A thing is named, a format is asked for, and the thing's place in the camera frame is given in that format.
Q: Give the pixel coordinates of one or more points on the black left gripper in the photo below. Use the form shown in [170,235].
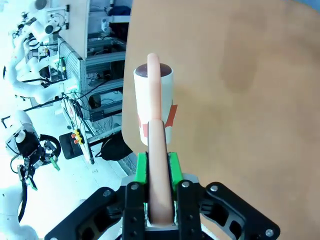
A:
[31,150]

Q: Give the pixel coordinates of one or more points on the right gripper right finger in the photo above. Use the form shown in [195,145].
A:
[187,212]

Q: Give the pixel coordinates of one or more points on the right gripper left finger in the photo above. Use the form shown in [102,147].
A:
[132,212]

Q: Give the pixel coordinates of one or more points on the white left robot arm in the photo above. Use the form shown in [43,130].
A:
[22,120]

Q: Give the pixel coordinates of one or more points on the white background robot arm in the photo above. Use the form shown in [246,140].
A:
[27,88]
[40,28]

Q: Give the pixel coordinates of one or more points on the black emergency stop box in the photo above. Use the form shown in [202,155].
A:
[70,145]

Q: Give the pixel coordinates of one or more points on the black bag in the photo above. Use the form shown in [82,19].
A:
[115,148]

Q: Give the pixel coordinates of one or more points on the white cabinet panel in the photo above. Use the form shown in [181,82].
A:
[77,25]

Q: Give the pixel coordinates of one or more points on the aluminium frame equipment cart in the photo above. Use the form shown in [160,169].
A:
[75,65]

